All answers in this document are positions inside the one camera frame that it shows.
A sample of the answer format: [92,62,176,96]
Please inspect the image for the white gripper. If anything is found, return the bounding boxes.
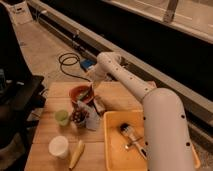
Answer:
[89,65,106,91]

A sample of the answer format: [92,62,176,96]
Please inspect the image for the blue box device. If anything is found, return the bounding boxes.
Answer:
[80,59,95,71]

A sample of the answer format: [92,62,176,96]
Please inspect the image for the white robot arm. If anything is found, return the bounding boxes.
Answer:
[90,52,195,171]

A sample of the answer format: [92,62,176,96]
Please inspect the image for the yellow plastic bin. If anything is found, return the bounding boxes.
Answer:
[103,111,200,171]

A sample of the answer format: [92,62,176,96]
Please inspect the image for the yellow corn cob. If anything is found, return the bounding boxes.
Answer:
[69,140,85,170]

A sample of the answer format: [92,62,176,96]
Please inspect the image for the black white dish brush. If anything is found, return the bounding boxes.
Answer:
[120,123,147,159]

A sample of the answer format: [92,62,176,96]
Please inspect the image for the green cup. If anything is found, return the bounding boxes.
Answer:
[54,110,69,126]

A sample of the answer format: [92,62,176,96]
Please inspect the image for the red bowl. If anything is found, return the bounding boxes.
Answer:
[69,85,94,104]

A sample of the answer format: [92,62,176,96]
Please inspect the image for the black cable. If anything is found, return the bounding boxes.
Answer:
[58,52,92,83]

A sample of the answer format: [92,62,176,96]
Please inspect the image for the clear plastic bag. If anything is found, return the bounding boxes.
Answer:
[77,101,100,131]

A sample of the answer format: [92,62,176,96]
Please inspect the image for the metal spoon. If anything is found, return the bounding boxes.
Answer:
[125,137,142,150]

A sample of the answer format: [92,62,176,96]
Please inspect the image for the dark patterned cup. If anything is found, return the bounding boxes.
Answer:
[71,109,88,128]

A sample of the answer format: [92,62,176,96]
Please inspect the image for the green pepper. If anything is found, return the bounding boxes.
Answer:
[77,87,92,101]

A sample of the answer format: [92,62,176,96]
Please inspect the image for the white cup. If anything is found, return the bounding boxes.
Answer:
[48,136,69,159]

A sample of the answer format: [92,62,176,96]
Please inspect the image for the brown rectangular block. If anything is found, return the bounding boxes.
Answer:
[93,96,106,116]

